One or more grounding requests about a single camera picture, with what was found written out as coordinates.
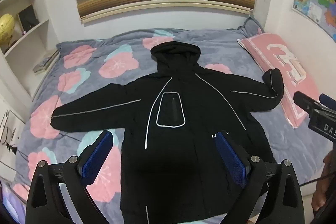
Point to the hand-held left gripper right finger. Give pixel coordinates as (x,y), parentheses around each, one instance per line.
(232,158)

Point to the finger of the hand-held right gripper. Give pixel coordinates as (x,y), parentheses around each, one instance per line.
(328,101)
(304,101)

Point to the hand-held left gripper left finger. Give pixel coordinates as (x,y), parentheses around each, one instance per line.
(95,158)

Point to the black hooded jacket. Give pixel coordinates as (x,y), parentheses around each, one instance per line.
(183,98)

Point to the person's right hand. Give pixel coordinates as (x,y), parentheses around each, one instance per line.
(321,195)

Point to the pink pillow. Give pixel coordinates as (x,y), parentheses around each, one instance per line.
(283,69)

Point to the white drawing poster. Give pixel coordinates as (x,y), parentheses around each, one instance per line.
(9,134)

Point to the grey floral blanket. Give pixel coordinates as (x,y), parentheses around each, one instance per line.
(110,66)

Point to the grey pillow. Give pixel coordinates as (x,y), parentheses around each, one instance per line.
(250,25)

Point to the purple printed cloth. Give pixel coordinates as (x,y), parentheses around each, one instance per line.
(13,203)

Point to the stack of flat books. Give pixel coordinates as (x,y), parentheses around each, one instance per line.
(46,62)

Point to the white bookshelf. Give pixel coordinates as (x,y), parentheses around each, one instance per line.
(31,37)

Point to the yellow globe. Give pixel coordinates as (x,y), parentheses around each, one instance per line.
(5,28)

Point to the black picture frame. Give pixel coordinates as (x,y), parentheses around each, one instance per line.
(27,17)

